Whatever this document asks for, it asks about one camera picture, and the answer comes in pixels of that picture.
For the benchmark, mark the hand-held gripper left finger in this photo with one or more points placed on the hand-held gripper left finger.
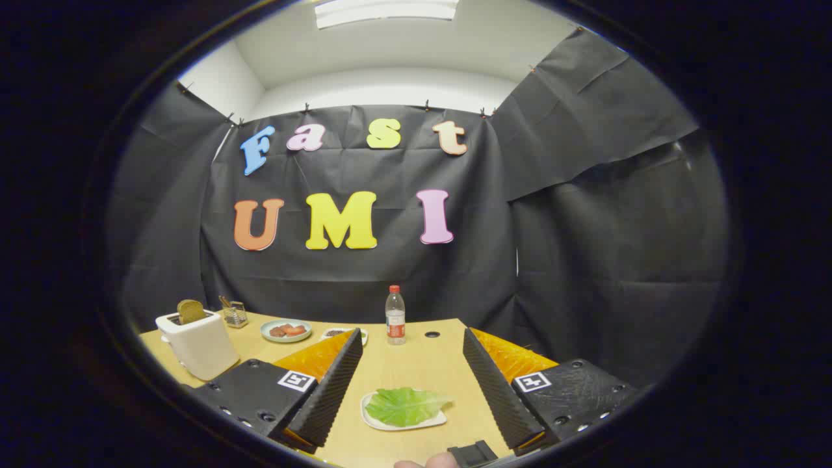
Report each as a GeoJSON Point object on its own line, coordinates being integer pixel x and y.
{"type": "Point", "coordinates": [331, 390]}

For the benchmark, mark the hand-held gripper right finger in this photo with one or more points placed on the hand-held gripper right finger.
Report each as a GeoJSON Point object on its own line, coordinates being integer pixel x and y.
{"type": "Point", "coordinates": [497, 390]}

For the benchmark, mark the green lettuce leaf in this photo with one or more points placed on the green lettuce leaf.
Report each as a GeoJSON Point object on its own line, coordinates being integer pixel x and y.
{"type": "Point", "coordinates": [403, 406]}

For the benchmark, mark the brown bread slice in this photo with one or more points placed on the brown bread slice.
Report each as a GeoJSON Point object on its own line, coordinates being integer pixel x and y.
{"type": "Point", "coordinates": [190, 312]}

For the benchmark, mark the white divided seasoning tray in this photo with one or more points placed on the white divided seasoning tray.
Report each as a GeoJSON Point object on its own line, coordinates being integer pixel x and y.
{"type": "Point", "coordinates": [335, 333]}

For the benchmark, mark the pale green plate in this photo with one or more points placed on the pale green plate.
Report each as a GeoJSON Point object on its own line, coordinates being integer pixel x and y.
{"type": "Point", "coordinates": [286, 339]}

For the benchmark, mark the red tomato slice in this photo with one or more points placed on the red tomato slice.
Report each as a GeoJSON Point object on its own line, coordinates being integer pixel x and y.
{"type": "Point", "coordinates": [296, 330]}

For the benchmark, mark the white rectangular plate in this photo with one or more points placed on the white rectangular plate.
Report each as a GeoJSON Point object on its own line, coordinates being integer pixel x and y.
{"type": "Point", "coordinates": [432, 419]}

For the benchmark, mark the clear plastic water bottle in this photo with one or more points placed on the clear plastic water bottle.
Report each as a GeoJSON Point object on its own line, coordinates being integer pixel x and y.
{"type": "Point", "coordinates": [395, 322]}

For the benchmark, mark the white toaster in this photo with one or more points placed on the white toaster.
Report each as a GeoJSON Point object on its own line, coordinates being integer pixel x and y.
{"type": "Point", "coordinates": [201, 348]}

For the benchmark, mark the ceiling light panel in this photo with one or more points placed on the ceiling light panel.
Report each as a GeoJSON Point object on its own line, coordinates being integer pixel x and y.
{"type": "Point", "coordinates": [383, 12]}

